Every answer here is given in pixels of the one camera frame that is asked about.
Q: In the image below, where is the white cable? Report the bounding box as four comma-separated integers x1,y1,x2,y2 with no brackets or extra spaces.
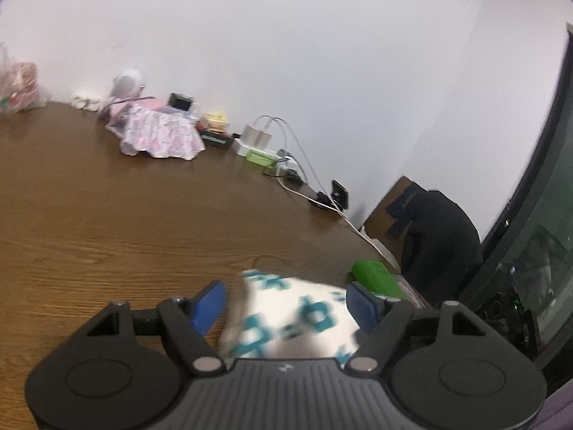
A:
275,172,395,266

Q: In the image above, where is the clear plastic bag with snacks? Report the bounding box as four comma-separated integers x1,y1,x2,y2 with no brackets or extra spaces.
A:
0,44,53,115

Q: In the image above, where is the white charger block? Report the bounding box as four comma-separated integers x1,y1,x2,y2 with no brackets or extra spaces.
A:
235,118,274,158

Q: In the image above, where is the green power strip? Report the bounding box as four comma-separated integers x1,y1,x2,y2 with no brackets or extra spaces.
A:
245,149,281,167

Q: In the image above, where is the grey cable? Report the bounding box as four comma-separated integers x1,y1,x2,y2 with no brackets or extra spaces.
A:
257,115,324,199

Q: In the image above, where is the pink floral cloth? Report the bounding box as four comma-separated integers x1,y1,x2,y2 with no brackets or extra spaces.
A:
105,98,206,161

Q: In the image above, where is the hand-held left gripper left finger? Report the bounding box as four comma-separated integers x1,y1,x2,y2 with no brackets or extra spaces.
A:
84,280,227,375

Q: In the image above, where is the green cylindrical object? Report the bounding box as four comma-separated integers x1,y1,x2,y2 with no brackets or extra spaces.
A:
350,259,408,300

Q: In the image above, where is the person's purple clothing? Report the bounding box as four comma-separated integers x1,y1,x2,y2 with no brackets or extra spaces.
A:
534,387,573,430

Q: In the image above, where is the white patterned strip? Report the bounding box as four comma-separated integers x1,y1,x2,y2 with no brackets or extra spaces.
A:
70,94,102,112

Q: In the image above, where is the flat black box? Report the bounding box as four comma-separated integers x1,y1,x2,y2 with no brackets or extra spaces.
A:
199,129,235,148

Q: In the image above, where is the white and purple plush toy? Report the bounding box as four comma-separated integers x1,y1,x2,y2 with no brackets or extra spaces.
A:
99,67,155,122

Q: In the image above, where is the small black box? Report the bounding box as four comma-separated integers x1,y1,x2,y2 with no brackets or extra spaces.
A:
167,92,194,113

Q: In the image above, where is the cream dress with teal flowers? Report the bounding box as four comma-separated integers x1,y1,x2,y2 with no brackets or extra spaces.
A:
217,268,361,371

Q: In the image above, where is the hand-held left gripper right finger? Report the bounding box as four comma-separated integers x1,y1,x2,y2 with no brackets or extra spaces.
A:
345,281,490,374

